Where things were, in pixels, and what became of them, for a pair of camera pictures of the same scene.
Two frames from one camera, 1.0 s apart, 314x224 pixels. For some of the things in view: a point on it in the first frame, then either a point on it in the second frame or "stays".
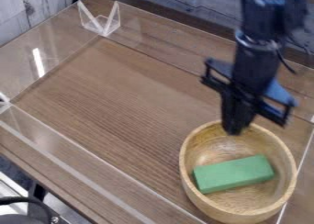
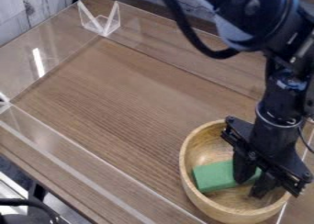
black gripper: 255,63 to 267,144
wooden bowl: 254,200 stays
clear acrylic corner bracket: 103,25 stays
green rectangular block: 231,173 stays
